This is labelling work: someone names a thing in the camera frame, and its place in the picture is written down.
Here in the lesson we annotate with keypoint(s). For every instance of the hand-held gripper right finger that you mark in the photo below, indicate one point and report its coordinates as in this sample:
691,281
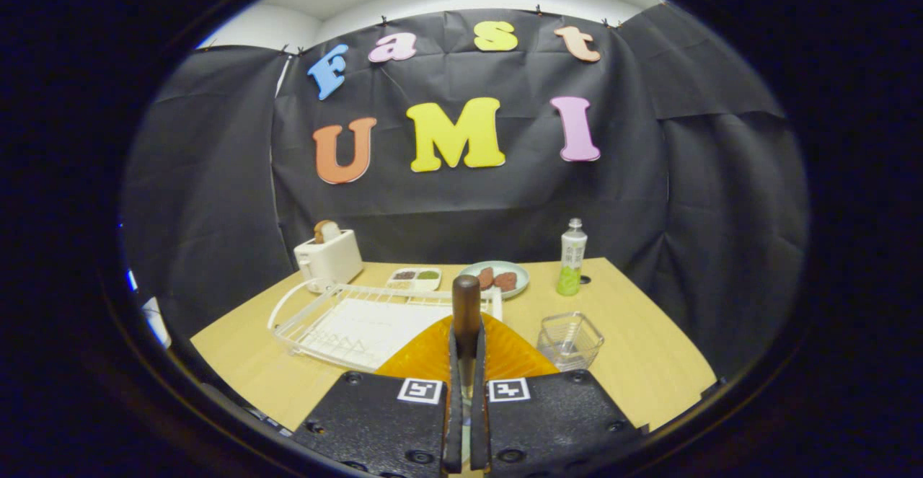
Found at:
478,435

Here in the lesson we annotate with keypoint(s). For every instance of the pale green plate with meat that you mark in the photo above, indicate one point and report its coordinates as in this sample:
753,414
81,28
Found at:
523,276

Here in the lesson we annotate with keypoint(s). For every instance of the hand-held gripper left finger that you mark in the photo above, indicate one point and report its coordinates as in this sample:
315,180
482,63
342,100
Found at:
454,435

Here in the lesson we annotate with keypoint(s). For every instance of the white and green bottle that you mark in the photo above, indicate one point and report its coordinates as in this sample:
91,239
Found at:
573,254

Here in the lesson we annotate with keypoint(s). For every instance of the white toaster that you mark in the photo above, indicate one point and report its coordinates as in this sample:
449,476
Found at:
332,258

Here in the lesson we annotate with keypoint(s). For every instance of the white divided condiment dish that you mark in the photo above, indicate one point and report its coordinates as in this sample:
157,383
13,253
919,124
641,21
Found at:
425,283

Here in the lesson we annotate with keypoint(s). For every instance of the toast slice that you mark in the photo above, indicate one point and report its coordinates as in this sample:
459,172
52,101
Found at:
328,231

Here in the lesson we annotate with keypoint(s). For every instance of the black backdrop cloth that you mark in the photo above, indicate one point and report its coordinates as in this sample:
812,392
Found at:
469,211

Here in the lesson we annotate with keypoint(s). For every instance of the brown meat piece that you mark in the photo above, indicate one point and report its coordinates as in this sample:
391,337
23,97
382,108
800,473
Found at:
486,277
506,282

